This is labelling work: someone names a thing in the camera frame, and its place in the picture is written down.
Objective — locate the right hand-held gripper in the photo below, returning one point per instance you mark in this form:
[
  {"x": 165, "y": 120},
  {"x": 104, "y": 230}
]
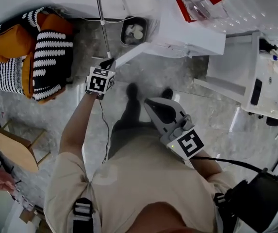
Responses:
[{"x": 187, "y": 142}]

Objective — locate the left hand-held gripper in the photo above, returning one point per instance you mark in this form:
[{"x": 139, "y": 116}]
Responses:
[{"x": 98, "y": 81}]

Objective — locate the white water dispenser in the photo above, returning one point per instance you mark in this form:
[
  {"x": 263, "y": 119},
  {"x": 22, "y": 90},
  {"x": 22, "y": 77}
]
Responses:
[{"x": 201, "y": 42}]

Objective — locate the person's left forearm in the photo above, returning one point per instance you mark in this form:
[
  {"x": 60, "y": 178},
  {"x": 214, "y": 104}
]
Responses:
[{"x": 78, "y": 122}]

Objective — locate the person's right forearm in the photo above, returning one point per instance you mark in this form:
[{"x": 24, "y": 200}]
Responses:
[{"x": 204, "y": 166}]

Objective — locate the white vanity cabinet with sink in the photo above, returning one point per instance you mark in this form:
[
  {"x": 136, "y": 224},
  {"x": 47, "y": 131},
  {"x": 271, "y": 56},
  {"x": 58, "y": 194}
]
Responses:
[{"x": 226, "y": 69}]

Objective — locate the clear water jug red label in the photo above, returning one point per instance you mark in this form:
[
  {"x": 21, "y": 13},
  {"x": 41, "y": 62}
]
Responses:
[{"x": 201, "y": 8}]

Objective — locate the person's right black shoe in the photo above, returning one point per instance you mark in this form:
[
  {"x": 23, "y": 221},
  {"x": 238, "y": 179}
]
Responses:
[{"x": 167, "y": 93}]

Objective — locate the person's black trousers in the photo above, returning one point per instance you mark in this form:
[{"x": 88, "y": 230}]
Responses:
[{"x": 129, "y": 120}]

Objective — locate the dark waste bin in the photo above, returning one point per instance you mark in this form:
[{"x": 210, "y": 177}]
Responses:
[{"x": 134, "y": 33}]

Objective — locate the metal pole flat mop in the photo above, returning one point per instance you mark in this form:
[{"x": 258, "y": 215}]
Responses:
[{"x": 102, "y": 22}]

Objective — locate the black white wavy blanket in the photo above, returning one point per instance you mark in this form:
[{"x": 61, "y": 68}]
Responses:
[{"x": 51, "y": 57}]

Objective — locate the person's beige shirt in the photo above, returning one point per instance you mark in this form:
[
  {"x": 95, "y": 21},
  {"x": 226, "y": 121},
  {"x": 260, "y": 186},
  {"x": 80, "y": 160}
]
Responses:
[{"x": 141, "y": 178}]

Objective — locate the black phone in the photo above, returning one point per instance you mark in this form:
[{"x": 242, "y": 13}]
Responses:
[{"x": 256, "y": 92}]

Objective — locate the person's chin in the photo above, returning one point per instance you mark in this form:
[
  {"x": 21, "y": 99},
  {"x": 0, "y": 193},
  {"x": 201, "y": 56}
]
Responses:
[{"x": 163, "y": 217}]

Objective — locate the orange sofa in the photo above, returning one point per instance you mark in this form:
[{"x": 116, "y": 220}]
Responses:
[{"x": 7, "y": 42}]

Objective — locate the thin striped cushion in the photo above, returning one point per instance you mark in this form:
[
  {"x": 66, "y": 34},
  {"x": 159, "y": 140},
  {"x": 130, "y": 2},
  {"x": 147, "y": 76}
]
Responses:
[{"x": 3, "y": 76}]

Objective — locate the black pump bottle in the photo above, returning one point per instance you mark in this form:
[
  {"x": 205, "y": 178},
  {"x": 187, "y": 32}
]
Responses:
[{"x": 266, "y": 45}]

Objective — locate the white bottle blue cap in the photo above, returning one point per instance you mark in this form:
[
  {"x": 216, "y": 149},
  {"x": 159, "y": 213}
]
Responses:
[{"x": 277, "y": 58}]

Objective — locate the wooden side table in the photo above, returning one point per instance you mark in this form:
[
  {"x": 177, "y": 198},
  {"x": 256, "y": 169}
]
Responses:
[{"x": 15, "y": 149}]

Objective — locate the black metal hip box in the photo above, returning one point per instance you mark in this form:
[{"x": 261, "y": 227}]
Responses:
[{"x": 260, "y": 203}]

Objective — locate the cardboard box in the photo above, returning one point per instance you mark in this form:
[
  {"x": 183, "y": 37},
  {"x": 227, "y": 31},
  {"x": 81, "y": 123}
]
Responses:
[{"x": 28, "y": 216}]

